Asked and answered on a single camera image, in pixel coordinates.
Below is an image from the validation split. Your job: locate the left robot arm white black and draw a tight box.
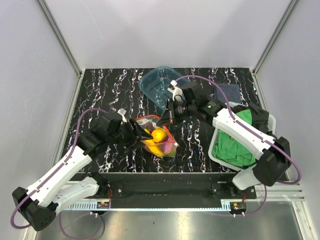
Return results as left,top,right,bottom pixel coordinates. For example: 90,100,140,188
10,110,152,231

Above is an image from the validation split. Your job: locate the aluminium frame post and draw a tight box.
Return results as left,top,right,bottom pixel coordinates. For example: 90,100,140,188
36,0,83,77
252,0,300,75

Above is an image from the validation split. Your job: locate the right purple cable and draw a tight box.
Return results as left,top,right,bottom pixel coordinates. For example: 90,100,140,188
174,75,302,185

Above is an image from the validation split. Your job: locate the orange fake fruit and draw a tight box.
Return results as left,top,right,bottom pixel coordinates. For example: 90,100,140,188
151,128,167,143

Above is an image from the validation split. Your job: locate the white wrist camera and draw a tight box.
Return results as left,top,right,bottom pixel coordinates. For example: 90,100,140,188
117,108,127,123
167,80,183,102

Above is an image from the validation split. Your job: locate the black cloth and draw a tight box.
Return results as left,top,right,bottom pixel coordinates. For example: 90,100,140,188
231,103,275,137

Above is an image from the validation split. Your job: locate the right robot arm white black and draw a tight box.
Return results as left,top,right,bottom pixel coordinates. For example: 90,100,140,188
157,80,291,199

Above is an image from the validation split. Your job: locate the yellow fake banana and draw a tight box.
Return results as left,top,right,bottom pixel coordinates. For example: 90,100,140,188
144,128,164,157

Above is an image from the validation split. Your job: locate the purple fake fruit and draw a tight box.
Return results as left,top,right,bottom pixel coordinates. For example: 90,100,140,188
161,141,175,155

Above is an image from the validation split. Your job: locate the teal plastic container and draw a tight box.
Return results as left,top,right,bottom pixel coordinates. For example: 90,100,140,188
138,66,182,111

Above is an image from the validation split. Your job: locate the purple floor cable loop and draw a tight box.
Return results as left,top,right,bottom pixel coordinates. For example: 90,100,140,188
58,209,104,240

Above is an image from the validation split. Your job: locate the white plastic basket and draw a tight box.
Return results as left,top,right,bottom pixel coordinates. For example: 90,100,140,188
208,101,276,172

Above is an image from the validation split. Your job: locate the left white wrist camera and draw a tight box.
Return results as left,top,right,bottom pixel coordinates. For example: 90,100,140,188
117,108,127,123

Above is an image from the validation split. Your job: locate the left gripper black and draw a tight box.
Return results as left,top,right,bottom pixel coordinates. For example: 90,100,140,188
108,117,153,151

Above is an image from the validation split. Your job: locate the left aluminium frame post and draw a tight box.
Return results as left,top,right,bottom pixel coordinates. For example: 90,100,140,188
36,0,83,77

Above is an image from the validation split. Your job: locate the navy folded cloth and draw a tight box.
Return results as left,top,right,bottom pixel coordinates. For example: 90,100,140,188
214,83,242,104

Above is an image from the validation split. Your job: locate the green cloth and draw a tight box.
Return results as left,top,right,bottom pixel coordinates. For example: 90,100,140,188
212,109,257,167

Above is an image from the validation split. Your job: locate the right aluminium frame post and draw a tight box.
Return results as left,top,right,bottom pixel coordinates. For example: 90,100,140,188
252,0,300,75

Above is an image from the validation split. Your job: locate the clear zip top bag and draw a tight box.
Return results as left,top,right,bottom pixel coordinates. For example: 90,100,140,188
135,115,179,158

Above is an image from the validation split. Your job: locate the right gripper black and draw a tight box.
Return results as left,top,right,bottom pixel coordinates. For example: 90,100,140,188
157,98,196,127

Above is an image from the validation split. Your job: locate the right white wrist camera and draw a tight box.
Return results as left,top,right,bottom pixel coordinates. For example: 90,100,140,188
167,80,183,102

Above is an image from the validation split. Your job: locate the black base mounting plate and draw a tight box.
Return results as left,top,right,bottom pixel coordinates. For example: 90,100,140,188
79,172,258,210

